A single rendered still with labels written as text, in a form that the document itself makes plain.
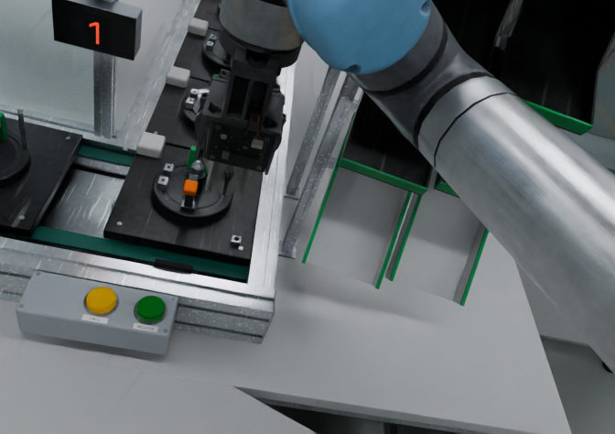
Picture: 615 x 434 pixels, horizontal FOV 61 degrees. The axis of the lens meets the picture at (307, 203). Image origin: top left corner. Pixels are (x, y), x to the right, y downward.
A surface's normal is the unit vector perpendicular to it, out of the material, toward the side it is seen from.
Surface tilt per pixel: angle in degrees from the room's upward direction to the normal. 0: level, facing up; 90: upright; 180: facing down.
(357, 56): 90
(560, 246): 74
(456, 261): 45
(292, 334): 0
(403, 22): 90
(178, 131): 0
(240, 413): 0
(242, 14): 90
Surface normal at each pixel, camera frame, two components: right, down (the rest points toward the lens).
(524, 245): -0.91, 0.22
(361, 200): 0.05, -0.02
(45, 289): 0.27, -0.68
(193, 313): -0.03, 0.70
